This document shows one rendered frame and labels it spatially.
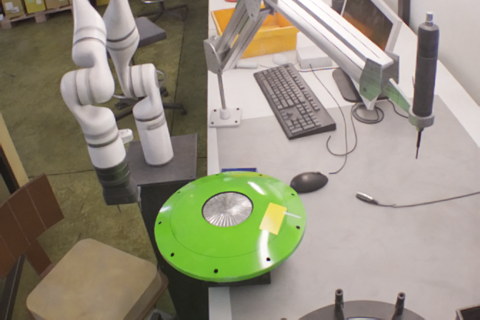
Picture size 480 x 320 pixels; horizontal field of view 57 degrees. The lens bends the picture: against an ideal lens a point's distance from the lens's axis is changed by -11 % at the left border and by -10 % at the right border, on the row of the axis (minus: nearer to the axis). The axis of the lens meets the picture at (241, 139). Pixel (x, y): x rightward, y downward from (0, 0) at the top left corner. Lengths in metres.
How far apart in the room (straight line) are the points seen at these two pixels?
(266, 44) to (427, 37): 1.22
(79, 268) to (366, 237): 0.93
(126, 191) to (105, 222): 1.67
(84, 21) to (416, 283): 0.88
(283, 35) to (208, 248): 1.20
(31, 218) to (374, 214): 1.07
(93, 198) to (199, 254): 2.02
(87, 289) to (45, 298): 0.15
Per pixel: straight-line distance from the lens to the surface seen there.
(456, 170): 1.37
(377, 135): 1.47
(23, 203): 1.60
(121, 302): 1.49
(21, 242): 1.64
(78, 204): 2.90
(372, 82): 0.91
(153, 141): 1.48
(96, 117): 0.95
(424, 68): 0.82
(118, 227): 2.65
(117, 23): 1.19
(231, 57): 1.35
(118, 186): 1.03
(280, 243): 0.92
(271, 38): 1.94
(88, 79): 0.90
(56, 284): 1.62
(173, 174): 1.49
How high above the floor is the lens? 1.75
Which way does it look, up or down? 35 degrees down
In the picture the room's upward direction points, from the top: 8 degrees counter-clockwise
